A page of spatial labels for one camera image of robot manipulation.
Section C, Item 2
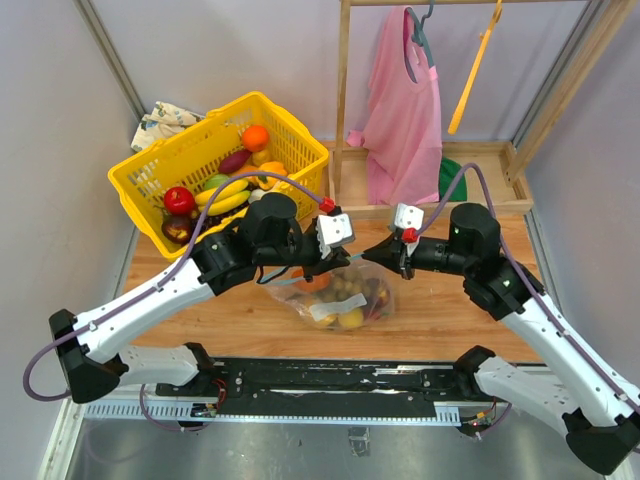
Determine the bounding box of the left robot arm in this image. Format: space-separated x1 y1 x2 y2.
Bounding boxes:
49 193 354 404

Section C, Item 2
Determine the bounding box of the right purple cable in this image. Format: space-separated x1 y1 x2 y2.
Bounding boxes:
404 163 640 416

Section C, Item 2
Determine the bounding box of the peach coloured fruit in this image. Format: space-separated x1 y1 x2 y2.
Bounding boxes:
338 308 365 330

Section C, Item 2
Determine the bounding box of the orange fruit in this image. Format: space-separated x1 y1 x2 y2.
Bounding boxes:
241 125 270 152

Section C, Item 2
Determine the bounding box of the green cloth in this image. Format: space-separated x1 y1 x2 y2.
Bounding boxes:
438 156 468 202

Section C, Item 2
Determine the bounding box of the teal clothes hanger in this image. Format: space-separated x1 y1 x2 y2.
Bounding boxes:
403 1 435 84

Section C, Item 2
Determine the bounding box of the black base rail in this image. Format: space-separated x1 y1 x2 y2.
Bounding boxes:
151 357 492 423

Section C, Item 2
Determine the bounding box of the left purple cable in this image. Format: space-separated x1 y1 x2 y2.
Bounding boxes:
22 174 335 402

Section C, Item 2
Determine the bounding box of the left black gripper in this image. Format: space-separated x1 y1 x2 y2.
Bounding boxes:
257 226 351 283

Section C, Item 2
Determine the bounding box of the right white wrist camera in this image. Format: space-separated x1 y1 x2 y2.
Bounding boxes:
389 203 424 232

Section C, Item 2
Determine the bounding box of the right aluminium frame post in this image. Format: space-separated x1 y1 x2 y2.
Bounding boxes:
511 1 608 149

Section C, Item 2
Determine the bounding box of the white garlic bulb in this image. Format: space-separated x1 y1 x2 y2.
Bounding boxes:
248 188 267 204

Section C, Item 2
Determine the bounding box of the left aluminium frame post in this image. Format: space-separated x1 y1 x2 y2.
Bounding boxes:
73 0 146 119

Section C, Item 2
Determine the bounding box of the brown longan bunch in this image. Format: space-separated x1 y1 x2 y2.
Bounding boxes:
319 269 371 302

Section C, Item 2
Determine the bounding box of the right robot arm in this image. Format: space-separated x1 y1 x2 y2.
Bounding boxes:
363 203 639 476

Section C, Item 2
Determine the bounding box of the yellow banana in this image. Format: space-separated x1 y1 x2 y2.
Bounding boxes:
195 179 250 216

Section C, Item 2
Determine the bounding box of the yellow bell pepper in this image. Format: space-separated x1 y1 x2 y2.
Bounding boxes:
256 161 288 191

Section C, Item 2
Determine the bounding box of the patterned cloth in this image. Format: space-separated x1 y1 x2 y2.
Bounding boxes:
131 101 205 152

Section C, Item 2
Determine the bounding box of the green fruit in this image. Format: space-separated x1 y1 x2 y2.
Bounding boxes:
203 173 229 191

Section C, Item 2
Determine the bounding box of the bright red apple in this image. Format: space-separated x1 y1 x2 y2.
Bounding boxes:
163 186 196 215

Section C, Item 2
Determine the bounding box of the purple sweet potato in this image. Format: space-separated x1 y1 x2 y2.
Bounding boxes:
218 149 252 175

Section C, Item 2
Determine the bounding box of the pink shirt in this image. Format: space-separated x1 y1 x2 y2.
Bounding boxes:
347 6 442 205

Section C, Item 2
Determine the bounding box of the yellow plastic basket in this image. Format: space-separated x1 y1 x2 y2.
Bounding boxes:
108 91 329 262

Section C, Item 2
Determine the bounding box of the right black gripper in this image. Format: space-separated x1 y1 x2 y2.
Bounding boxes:
363 231 474 279

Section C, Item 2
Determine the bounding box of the purple cable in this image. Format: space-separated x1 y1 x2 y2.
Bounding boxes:
404 163 640 416
22 174 335 402

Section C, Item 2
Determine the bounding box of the clear zip top bag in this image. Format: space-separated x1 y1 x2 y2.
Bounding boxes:
264 255 395 331

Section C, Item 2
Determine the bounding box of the yellow clothes hanger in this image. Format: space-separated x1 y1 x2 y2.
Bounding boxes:
447 0 503 135

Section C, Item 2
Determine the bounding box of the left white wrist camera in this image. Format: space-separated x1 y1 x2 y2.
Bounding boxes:
316 213 355 259

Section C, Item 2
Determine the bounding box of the dark grape bunch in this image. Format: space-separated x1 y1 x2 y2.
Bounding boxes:
190 199 246 236

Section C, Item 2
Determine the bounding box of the aluminium frame post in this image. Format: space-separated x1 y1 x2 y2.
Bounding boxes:
73 0 146 119
511 1 608 149

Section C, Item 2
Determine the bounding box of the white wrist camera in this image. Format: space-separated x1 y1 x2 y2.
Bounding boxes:
316 213 355 259
389 203 424 232

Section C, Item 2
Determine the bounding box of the wooden clothes rack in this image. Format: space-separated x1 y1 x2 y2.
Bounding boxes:
324 1 638 221

